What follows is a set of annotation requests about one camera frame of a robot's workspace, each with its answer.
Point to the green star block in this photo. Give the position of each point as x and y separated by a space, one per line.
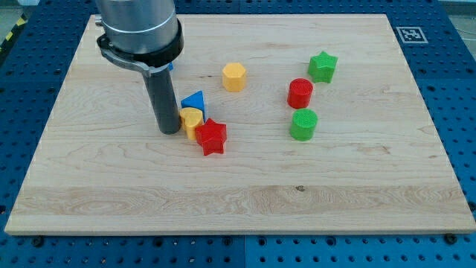
322 67

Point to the red star block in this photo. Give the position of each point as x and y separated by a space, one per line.
211 136

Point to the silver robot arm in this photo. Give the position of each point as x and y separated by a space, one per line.
139 8

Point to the green cylinder block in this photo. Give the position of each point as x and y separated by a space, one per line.
304 122

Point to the white fiducial marker tag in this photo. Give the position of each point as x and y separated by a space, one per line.
411 35

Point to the wooden board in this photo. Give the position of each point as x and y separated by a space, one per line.
375 164

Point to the red cylinder block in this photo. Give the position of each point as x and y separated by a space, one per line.
300 93

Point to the yellow hexagon block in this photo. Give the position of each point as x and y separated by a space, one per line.
234 77

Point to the black flange with metal clamp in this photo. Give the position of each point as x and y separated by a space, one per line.
143 45

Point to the blue triangle block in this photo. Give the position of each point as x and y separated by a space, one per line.
195 100

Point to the yellow heart block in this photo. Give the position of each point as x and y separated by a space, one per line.
191 118

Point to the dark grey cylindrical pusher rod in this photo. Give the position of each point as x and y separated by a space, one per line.
162 97

